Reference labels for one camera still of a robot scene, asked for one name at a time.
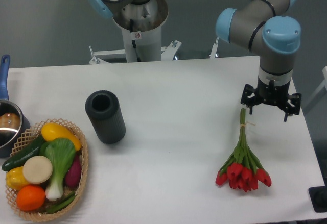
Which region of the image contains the red tulip bouquet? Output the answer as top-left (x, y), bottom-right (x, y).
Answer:
top-left (215, 108), bottom-right (272, 192)

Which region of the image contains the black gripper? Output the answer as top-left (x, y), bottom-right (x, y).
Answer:
top-left (241, 68), bottom-right (302, 122)

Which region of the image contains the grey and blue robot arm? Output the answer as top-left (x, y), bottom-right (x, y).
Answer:
top-left (215, 0), bottom-right (301, 119)

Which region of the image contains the woven wicker basket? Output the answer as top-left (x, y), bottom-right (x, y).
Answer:
top-left (5, 118), bottom-right (88, 222)

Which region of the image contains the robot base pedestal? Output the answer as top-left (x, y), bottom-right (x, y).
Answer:
top-left (85, 0), bottom-right (169, 63)

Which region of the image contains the dark grey ribbed vase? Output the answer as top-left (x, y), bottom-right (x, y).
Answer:
top-left (85, 90), bottom-right (126, 144)

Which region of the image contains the black device at table edge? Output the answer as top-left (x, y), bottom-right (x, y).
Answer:
top-left (308, 186), bottom-right (326, 213)

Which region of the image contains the yellow squash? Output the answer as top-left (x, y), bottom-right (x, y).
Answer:
top-left (41, 122), bottom-right (82, 151)

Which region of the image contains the white metal mounting frame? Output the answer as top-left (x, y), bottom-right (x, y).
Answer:
top-left (88, 37), bottom-right (220, 65)

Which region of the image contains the dark green cucumber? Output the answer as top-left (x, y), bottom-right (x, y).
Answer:
top-left (2, 135), bottom-right (45, 171)

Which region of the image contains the beige round bun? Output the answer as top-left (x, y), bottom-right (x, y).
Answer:
top-left (22, 156), bottom-right (53, 184)

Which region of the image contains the purple sweet potato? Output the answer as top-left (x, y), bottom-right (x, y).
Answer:
top-left (64, 155), bottom-right (82, 188)

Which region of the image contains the white frame at right edge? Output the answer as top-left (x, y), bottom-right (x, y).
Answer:
top-left (302, 66), bottom-right (326, 113)

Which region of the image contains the orange fruit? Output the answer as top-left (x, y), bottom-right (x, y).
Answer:
top-left (16, 185), bottom-right (45, 211)

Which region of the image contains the green bean pod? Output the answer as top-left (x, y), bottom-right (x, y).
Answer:
top-left (45, 195), bottom-right (76, 214)

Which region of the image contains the green bok choy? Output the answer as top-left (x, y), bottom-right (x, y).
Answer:
top-left (40, 138), bottom-right (76, 201)

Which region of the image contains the blue handled saucepan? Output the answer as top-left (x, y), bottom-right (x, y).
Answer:
top-left (1, 55), bottom-right (30, 158)

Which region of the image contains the yellow bell pepper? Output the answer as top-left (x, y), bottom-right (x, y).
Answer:
top-left (6, 166), bottom-right (31, 191)

